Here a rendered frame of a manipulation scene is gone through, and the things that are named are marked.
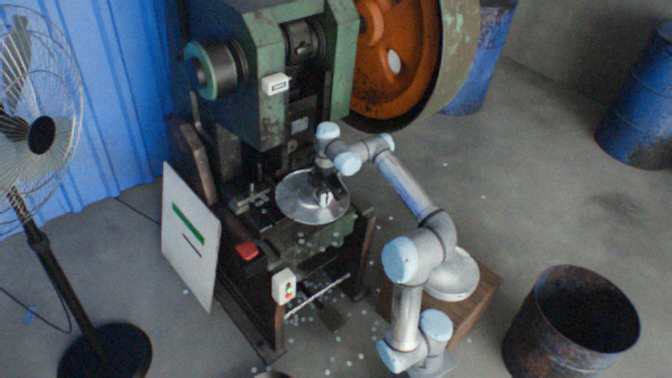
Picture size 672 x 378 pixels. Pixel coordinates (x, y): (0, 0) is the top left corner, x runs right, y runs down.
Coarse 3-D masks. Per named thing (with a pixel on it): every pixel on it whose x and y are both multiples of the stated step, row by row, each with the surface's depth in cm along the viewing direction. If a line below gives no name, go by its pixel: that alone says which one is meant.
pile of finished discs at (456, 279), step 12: (456, 252) 215; (444, 264) 208; (456, 264) 209; (468, 264) 210; (432, 276) 204; (444, 276) 203; (456, 276) 204; (468, 276) 205; (432, 288) 199; (444, 288) 199; (456, 288) 200; (468, 288) 200; (456, 300) 200
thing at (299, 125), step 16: (304, 96) 159; (288, 112) 156; (304, 112) 162; (288, 128) 161; (304, 128) 167; (288, 144) 164; (304, 144) 171; (272, 160) 176; (288, 160) 171; (304, 160) 173
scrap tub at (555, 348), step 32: (544, 288) 214; (576, 288) 211; (608, 288) 201; (544, 320) 183; (576, 320) 220; (608, 320) 204; (512, 352) 210; (544, 352) 189; (576, 352) 178; (608, 352) 200
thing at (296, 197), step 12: (288, 180) 183; (300, 180) 184; (276, 192) 178; (288, 192) 179; (300, 192) 178; (312, 192) 179; (348, 192) 182; (288, 204) 174; (300, 204) 175; (312, 204) 175; (336, 204) 177; (348, 204) 177; (288, 216) 169; (300, 216) 170; (312, 216) 171; (324, 216) 172; (336, 216) 172
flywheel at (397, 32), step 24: (360, 0) 164; (384, 0) 159; (408, 0) 151; (432, 0) 139; (384, 24) 163; (408, 24) 155; (432, 24) 143; (360, 48) 178; (384, 48) 168; (408, 48) 159; (432, 48) 147; (360, 72) 183; (384, 72) 173; (408, 72) 164; (432, 72) 151; (360, 96) 186; (384, 96) 178; (408, 96) 163
